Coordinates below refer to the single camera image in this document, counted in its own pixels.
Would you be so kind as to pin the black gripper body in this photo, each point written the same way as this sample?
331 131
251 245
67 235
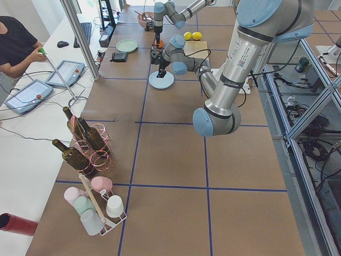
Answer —
163 64
157 30

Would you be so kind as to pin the orange fruit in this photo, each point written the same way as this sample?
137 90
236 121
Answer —
159 46

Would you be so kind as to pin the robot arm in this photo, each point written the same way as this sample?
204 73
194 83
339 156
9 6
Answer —
258 23
178 19

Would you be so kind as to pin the light green plate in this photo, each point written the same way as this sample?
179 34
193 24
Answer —
127 45

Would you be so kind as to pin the metal ice scoop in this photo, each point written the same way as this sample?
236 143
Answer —
144 16

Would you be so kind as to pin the pink bowl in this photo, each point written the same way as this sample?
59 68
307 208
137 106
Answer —
142 23

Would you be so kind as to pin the yellow lemon far side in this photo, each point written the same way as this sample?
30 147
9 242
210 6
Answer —
187 36

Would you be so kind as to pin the wooden cutting board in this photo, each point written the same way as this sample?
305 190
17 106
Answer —
196 49

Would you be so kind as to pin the yellow lemon near board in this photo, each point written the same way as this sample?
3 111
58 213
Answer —
197 36

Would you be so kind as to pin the folded grey cloth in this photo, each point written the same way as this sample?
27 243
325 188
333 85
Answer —
119 57

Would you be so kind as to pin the teach pendant far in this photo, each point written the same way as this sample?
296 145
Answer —
70 71

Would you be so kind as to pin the teach pendant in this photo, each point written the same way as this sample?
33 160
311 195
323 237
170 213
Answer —
70 71
29 97

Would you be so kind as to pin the dark wine bottle middle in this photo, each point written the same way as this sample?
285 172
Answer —
93 137

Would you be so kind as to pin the dark wine bottle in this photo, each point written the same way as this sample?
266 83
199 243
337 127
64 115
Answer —
93 137
75 158
75 129

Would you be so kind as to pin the black computer mouse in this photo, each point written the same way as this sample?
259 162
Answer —
62 44

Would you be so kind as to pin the dark wine bottle upper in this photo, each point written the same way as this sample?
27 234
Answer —
75 129

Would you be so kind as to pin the dark wine bottle lower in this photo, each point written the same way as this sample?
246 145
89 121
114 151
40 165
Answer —
75 158

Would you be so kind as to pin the pink cup on rack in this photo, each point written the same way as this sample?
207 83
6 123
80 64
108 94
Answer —
101 183

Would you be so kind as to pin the person in black shirt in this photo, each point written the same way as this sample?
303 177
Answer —
19 48

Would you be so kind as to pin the teach pendant near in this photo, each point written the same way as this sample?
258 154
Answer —
29 97

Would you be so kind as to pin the white cup on rack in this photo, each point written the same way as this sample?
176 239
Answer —
115 206

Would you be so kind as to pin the pale pink cup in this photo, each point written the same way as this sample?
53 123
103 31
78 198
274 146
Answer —
72 193

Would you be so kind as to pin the mint green cup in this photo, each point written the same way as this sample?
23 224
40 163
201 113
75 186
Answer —
82 203

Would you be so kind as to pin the light grey cup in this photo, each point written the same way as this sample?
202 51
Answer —
91 222

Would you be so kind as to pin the red cylinder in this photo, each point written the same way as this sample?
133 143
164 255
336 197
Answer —
18 225

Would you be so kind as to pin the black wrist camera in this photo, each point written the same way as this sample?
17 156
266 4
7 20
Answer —
155 55
149 26

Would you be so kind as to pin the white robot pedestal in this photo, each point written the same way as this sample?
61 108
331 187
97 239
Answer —
246 87

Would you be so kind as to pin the aluminium frame post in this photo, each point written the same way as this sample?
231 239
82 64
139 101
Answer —
71 14

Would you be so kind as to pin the copper wire bottle rack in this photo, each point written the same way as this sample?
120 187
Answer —
99 163

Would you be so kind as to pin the wooden rack handle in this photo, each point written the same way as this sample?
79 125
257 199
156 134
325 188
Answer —
85 183

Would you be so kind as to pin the white wire cup rack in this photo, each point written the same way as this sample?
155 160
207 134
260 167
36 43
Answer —
111 223

